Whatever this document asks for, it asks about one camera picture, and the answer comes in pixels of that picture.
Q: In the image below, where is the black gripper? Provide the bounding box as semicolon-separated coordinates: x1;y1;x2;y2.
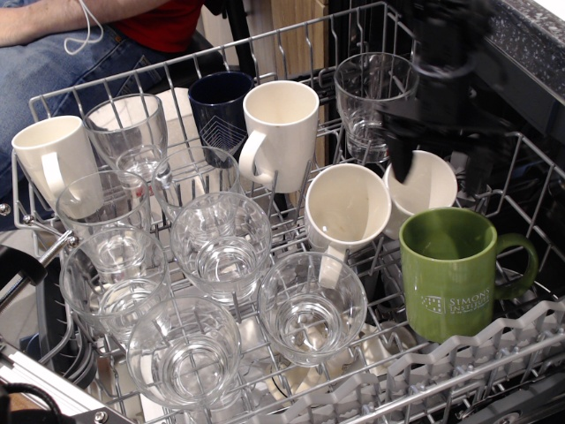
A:
381;1;509;194

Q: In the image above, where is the green ceramic mug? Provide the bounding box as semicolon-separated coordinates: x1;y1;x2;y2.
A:
399;208;539;343

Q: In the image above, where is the tilted white mug centre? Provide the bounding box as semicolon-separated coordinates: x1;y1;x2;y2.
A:
304;163;392;289

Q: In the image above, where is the white mug far left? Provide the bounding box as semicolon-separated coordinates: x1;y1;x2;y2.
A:
11;116;98;208

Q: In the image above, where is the small white cup right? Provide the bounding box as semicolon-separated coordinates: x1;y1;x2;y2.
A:
383;150;458;239

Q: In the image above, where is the clear tumbler back right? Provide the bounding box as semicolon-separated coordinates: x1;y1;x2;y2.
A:
334;52;418;163

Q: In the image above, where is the speckled dark countertop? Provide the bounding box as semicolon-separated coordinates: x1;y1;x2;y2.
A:
489;1;564;96

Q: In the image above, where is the clear glass front centre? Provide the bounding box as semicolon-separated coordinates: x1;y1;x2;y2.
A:
258;252;367;367

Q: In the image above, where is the dark blue cup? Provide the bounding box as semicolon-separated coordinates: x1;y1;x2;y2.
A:
188;71;254;160

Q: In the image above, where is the clear glass centre back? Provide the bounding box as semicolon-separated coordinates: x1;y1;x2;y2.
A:
151;146;243;223

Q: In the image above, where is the clear tall glass back left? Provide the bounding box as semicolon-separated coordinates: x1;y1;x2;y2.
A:
84;94;168;182

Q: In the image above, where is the clear glass front bottom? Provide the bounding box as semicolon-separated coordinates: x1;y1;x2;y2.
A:
126;295;241;410

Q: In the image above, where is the clear glass left middle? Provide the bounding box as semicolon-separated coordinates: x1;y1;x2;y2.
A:
55;170;152;284

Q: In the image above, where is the clear glass front left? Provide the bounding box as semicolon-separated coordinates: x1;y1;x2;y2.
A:
60;227;170;345

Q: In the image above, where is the person in jeans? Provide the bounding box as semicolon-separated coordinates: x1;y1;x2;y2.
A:
1;1;204;205

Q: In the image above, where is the grey wire dishwasher rack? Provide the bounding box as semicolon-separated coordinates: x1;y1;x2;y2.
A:
1;1;564;423

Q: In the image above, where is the tall white mug with handle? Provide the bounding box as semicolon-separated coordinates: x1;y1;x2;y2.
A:
238;80;320;193

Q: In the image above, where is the white cord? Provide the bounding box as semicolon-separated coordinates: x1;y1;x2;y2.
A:
64;0;105;56

